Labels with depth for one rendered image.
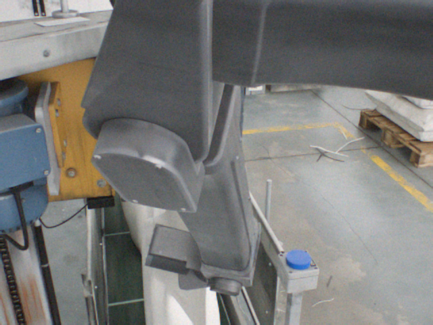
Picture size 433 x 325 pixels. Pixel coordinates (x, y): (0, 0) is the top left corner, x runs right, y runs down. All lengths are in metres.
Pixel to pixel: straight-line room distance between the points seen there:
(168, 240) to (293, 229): 2.20
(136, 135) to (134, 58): 0.04
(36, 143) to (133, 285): 1.13
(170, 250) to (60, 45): 0.40
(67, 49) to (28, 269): 0.63
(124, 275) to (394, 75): 1.75
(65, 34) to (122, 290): 1.17
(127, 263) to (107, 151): 1.75
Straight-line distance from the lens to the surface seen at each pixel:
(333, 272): 2.53
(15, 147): 0.78
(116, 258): 1.97
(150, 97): 0.18
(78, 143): 1.05
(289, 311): 1.29
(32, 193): 0.90
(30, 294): 1.35
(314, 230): 2.80
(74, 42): 0.86
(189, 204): 0.24
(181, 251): 0.61
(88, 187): 1.09
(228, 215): 0.35
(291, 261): 1.18
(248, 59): 0.16
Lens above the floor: 1.59
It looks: 28 degrees down
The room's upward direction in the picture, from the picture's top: straight up
